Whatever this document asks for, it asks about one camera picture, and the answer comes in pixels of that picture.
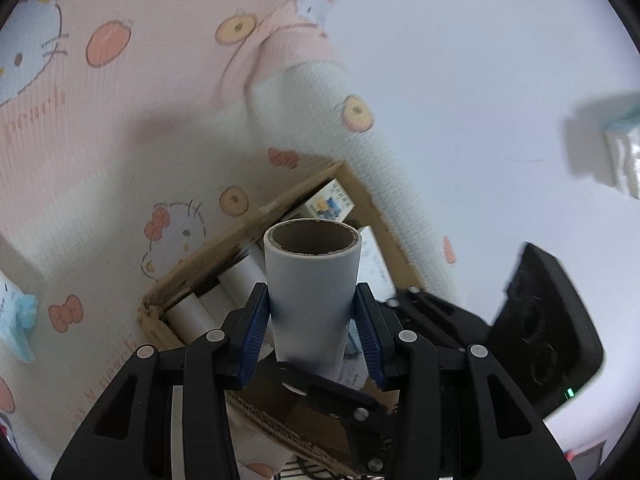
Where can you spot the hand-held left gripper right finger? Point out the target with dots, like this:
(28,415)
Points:
(367,335)

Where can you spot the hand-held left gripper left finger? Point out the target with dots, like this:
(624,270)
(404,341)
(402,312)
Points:
(255,330)

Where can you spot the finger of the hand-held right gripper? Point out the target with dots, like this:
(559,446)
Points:
(330,397)
(445,317)

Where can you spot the brown cardboard box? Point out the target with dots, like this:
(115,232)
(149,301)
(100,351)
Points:
(300,432)

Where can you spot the white desktop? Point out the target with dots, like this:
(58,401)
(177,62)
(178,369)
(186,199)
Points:
(475,85)

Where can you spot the white lined notebook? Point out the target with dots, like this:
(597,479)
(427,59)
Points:
(372,260)

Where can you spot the grey object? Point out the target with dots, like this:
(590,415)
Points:
(585,457)

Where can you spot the white cartoon print box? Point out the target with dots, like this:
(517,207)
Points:
(327,205)

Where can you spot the white and blue box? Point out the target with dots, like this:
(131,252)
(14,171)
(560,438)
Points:
(622,150)

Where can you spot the light blue tissue packet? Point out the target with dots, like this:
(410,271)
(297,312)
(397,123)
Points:
(17,320)

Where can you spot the pink cartoon printed blanket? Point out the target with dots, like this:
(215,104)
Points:
(150,110)

